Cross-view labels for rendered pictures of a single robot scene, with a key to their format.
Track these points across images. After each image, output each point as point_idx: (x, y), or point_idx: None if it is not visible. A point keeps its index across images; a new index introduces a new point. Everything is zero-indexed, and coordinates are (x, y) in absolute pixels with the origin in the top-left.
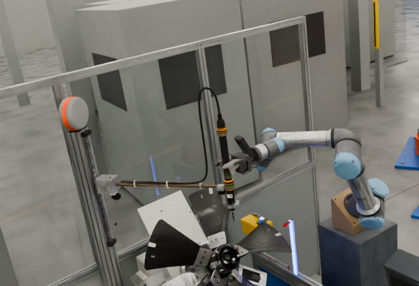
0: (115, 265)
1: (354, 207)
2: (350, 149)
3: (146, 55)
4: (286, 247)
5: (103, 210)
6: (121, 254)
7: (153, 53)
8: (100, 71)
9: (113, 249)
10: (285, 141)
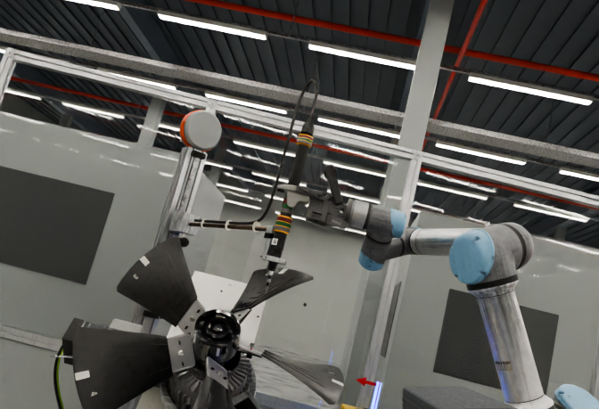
0: None
1: None
2: (490, 229)
3: (333, 130)
4: (329, 394)
5: None
6: None
7: (342, 132)
8: (266, 119)
9: (151, 331)
10: (422, 236)
